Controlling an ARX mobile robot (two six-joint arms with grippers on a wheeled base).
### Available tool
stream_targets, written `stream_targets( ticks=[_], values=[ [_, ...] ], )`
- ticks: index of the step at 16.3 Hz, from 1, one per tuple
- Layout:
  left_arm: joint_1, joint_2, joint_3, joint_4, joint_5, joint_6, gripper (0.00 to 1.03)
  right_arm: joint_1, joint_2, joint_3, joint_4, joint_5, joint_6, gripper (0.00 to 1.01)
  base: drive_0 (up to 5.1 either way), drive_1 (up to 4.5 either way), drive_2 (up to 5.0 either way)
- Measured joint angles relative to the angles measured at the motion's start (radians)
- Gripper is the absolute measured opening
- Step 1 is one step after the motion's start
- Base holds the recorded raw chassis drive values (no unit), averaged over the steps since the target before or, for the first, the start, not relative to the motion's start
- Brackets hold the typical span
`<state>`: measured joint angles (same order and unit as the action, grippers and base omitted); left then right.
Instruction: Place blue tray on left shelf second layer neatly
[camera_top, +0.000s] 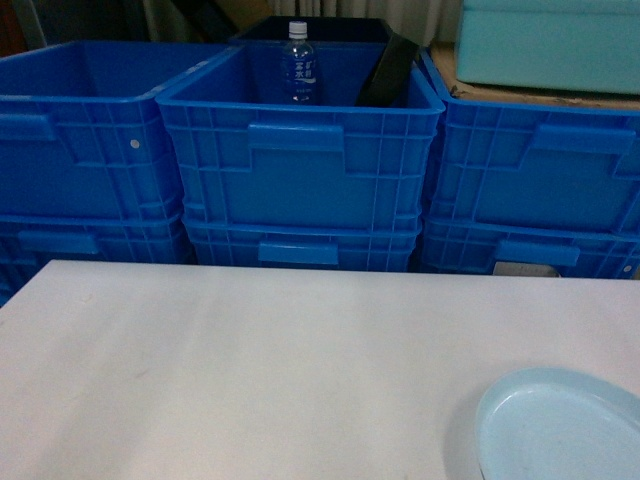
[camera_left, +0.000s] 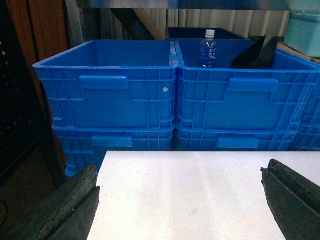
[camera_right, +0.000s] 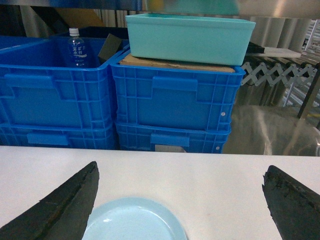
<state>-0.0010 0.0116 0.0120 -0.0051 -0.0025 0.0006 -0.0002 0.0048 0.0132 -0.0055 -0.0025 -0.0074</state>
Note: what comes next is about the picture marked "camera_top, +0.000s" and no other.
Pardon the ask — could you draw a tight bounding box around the clear water bottle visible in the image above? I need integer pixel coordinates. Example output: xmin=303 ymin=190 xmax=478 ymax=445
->
xmin=281 ymin=20 xmax=319 ymax=105

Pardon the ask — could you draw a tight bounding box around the blue crate top right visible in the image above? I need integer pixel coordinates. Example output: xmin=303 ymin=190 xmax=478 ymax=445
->
xmin=422 ymin=51 xmax=639 ymax=235

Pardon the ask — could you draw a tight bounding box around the blue crate bottom left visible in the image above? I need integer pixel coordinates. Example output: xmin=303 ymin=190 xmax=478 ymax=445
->
xmin=1 ymin=215 xmax=195 ymax=304

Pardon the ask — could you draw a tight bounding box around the teal plastic bin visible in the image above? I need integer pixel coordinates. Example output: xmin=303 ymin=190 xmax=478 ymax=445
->
xmin=455 ymin=1 xmax=639 ymax=95

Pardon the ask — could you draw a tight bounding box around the blue crate top left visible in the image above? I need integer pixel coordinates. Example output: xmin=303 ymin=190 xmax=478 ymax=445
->
xmin=1 ymin=41 xmax=221 ymax=222

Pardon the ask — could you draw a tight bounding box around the blue crate bottom right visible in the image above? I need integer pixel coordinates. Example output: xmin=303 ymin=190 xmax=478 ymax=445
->
xmin=420 ymin=219 xmax=639 ymax=279

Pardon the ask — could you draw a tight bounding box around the blue crate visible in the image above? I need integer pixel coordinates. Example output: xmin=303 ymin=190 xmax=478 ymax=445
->
xmin=1 ymin=215 xmax=195 ymax=304
xmin=422 ymin=51 xmax=639 ymax=235
xmin=157 ymin=42 xmax=444 ymax=234
xmin=420 ymin=219 xmax=639 ymax=279
xmin=1 ymin=41 xmax=221 ymax=222
xmin=184 ymin=219 xmax=419 ymax=272

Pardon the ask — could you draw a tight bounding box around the black flat object in crate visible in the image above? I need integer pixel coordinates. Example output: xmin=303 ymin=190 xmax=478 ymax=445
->
xmin=355 ymin=33 xmax=421 ymax=108

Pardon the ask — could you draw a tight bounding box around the blue crate bottom middle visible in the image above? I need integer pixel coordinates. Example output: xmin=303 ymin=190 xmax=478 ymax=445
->
xmin=184 ymin=219 xmax=419 ymax=272

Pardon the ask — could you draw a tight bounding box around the blue crate top middle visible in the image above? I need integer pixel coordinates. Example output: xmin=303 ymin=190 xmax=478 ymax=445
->
xmin=157 ymin=42 xmax=444 ymax=234

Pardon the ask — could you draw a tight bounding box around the light blue oval tray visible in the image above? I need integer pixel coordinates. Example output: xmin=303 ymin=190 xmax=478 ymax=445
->
xmin=475 ymin=368 xmax=639 ymax=479

